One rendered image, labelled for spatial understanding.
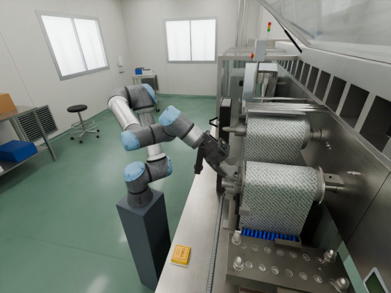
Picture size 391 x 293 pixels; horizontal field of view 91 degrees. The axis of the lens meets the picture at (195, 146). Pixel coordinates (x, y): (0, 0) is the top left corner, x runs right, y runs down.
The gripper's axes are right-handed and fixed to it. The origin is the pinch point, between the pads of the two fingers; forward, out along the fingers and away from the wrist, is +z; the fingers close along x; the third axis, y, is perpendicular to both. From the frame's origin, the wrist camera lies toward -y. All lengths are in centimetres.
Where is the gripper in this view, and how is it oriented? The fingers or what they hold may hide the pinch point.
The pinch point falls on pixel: (233, 175)
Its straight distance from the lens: 76.5
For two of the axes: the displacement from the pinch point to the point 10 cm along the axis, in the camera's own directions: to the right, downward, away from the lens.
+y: 6.1, -6.1, -5.1
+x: 2.1, -4.9, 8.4
